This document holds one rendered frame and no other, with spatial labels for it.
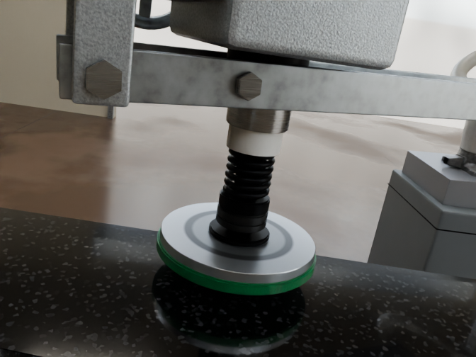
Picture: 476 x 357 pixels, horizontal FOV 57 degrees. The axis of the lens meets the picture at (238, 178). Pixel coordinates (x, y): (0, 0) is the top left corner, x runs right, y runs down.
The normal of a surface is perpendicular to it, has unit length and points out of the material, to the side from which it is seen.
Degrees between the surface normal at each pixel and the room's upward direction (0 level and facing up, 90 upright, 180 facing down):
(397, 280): 0
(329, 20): 90
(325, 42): 90
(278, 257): 0
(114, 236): 0
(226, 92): 90
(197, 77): 90
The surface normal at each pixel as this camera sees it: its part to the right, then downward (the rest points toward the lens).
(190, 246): 0.15, -0.94
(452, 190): 0.03, 0.32
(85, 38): 0.38, 0.35
